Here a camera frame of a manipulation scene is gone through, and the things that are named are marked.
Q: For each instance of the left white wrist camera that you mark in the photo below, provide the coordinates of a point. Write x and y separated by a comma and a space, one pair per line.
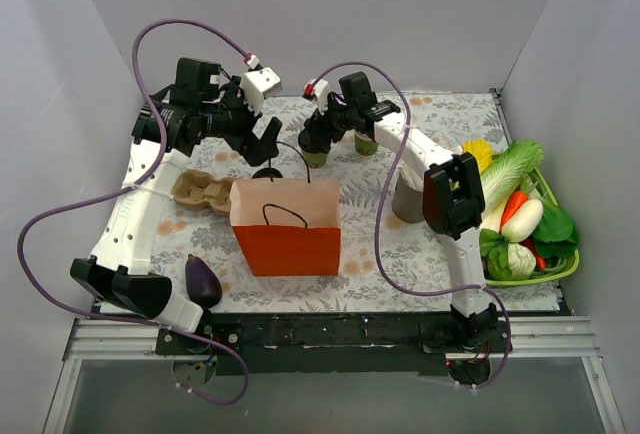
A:
258, 86

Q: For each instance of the green plastic basket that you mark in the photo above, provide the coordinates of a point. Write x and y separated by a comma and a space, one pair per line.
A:
550, 269

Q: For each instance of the white garlic toy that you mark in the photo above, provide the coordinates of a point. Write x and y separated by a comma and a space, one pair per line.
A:
521, 262

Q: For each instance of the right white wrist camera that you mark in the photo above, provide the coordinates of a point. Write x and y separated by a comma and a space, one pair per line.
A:
317, 91

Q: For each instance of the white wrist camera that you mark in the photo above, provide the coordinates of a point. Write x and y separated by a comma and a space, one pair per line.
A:
258, 86
317, 91

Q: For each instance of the grey straw holder cup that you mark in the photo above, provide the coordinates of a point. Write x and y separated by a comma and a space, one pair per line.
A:
408, 197

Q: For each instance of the napa cabbage toy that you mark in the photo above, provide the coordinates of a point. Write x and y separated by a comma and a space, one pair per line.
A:
505, 173

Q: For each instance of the orange paper bag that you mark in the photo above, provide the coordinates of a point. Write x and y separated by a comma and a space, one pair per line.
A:
288, 227

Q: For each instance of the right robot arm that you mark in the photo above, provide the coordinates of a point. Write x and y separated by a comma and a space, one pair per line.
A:
452, 196

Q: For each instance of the stack of paper cups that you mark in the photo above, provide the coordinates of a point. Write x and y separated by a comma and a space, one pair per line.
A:
364, 145

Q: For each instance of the orange carrot toy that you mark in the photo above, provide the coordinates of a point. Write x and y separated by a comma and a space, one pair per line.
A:
513, 204

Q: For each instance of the green paper cup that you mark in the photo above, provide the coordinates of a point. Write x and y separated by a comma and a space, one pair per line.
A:
315, 160

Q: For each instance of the floral tablecloth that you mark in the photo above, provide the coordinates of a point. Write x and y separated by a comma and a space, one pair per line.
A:
411, 253

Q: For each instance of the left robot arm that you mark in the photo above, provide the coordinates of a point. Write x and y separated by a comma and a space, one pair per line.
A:
165, 134

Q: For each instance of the white radish toy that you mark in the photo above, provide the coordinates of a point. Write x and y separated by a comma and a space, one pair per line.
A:
522, 224

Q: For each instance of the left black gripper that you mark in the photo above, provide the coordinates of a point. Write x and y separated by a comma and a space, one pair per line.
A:
248, 137

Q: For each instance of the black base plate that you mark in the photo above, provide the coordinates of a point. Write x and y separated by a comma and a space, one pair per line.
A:
426, 344

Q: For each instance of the black plastic cup lid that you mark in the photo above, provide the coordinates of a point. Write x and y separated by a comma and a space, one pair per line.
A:
313, 144

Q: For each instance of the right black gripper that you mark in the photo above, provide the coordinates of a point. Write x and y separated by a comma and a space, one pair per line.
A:
320, 129

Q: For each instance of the aluminium frame rail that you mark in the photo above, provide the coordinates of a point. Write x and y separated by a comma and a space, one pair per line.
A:
552, 337

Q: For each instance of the purple eggplant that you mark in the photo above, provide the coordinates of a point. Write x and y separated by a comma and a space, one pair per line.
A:
202, 285

